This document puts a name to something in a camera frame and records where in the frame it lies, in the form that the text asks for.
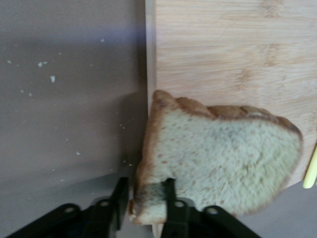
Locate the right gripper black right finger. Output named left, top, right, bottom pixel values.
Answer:
left=160, top=178, right=261, bottom=238

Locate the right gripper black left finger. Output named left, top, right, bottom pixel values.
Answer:
left=9, top=177, right=129, bottom=238

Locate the plain brown bread slice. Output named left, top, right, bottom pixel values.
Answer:
left=128, top=89, right=304, bottom=225

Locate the yellow plastic fork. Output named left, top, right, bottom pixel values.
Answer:
left=303, top=142, right=317, bottom=189

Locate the wooden cutting board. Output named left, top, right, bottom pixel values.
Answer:
left=145, top=0, right=317, bottom=238

